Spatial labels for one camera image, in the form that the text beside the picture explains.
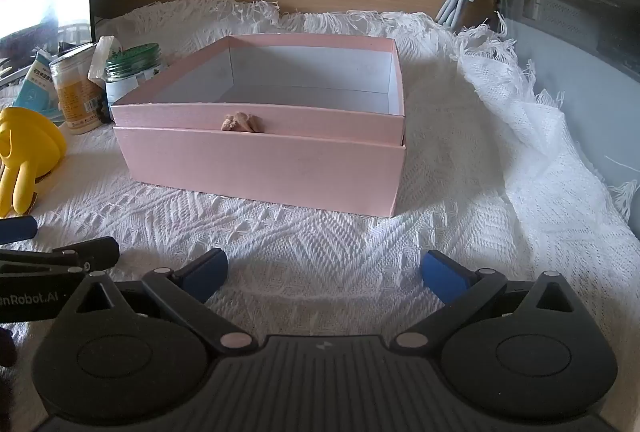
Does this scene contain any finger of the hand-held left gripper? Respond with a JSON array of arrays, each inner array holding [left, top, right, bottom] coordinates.
[[0, 216, 39, 244], [0, 236, 121, 277]]

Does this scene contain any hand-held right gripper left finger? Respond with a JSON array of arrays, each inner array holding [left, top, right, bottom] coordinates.
[[69, 248, 257, 356]]

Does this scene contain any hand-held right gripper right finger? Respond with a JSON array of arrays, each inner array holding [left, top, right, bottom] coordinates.
[[391, 249, 577, 356]]

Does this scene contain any pink cardboard box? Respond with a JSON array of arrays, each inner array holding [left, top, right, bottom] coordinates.
[[110, 34, 406, 146]]

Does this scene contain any yellow rubber toy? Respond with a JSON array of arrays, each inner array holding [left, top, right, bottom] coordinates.
[[0, 107, 69, 218]]

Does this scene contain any white knitted tablecloth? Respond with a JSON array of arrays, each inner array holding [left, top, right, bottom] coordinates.
[[0, 0, 640, 365]]

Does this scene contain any orange label jar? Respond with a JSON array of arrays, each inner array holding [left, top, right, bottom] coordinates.
[[50, 46, 109, 136]]

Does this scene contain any teal paper packet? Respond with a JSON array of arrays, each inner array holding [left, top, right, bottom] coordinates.
[[12, 51, 54, 111]]

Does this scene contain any green lid glass jar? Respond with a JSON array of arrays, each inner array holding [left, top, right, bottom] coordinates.
[[104, 43, 166, 107]]

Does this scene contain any white plastic wrapper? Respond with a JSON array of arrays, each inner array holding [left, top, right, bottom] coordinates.
[[88, 35, 126, 82]]

